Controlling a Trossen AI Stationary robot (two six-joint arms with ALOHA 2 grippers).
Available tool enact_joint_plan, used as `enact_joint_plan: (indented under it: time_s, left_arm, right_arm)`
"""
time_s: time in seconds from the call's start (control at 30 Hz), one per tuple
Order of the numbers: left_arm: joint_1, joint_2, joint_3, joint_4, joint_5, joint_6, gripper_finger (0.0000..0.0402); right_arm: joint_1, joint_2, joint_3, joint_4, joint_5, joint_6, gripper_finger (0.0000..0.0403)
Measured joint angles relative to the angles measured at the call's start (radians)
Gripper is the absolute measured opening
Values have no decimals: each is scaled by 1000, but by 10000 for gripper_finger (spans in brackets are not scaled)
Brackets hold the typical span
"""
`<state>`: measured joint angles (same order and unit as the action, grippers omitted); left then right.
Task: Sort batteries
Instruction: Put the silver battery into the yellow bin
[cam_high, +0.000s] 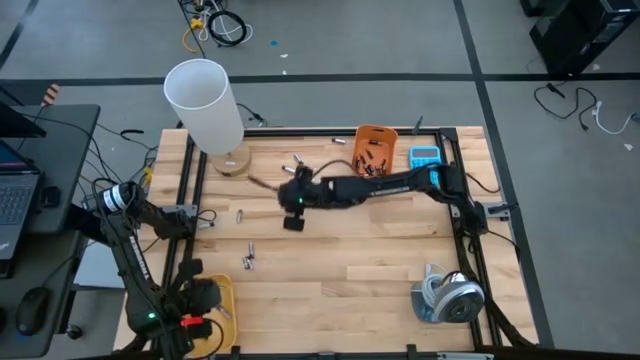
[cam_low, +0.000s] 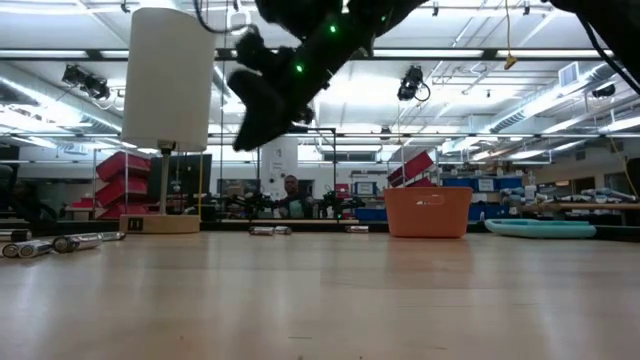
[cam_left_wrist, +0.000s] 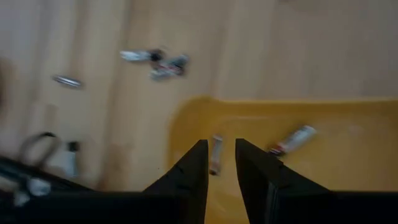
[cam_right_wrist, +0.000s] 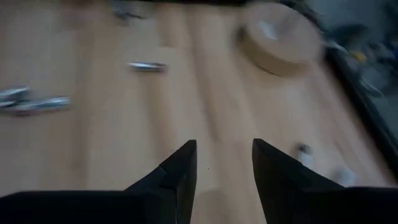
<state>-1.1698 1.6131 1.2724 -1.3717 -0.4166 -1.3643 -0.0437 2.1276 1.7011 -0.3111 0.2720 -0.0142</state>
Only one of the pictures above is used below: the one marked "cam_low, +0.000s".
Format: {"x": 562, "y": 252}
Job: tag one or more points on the large black panel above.
{"x": 190, "y": 175}

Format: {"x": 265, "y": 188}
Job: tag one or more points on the blue calculator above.
{"x": 540, "y": 229}

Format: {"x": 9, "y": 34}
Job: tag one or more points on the white lamp with wooden base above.
{"x": 170, "y": 75}

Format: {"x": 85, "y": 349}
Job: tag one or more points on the black office chair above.
{"x": 25, "y": 200}

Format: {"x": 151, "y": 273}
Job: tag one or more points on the white pillar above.
{"x": 279, "y": 167}

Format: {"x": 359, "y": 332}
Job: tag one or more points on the long blue storage bin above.
{"x": 480, "y": 183}

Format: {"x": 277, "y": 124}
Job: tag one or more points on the metal air duct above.
{"x": 569, "y": 75}

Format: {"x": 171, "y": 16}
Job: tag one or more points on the blue white sign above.
{"x": 365, "y": 188}

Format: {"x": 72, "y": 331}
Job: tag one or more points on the person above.
{"x": 297, "y": 205}

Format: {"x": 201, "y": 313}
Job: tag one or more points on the large silver black battery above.
{"x": 262, "y": 231}
{"x": 284, "y": 230}

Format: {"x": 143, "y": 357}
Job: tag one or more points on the large silver Energizer battery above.
{"x": 356, "y": 229}

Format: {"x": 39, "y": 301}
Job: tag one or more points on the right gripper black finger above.
{"x": 265, "y": 122}

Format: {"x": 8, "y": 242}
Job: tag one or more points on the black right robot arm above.
{"x": 300, "y": 12}

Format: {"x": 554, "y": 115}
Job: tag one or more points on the black ceiling dome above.
{"x": 604, "y": 91}

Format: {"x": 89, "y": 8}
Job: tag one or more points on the black hanging device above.
{"x": 85, "y": 80}
{"x": 410, "y": 82}

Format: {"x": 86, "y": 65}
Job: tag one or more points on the yellow vertical pole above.
{"x": 200, "y": 185}

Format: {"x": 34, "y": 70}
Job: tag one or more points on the red plastic storage bin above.
{"x": 412, "y": 167}
{"x": 122, "y": 190}
{"x": 122, "y": 166}
{"x": 424, "y": 183}

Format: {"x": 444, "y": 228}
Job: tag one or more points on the wooden workbench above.
{"x": 580, "y": 206}

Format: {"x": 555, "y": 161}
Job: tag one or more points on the orange plastic bin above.
{"x": 427, "y": 215}

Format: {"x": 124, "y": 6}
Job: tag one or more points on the small black robot arm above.
{"x": 250, "y": 204}
{"x": 340, "y": 202}

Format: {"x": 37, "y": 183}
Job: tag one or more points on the thin black rig frame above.
{"x": 320, "y": 129}

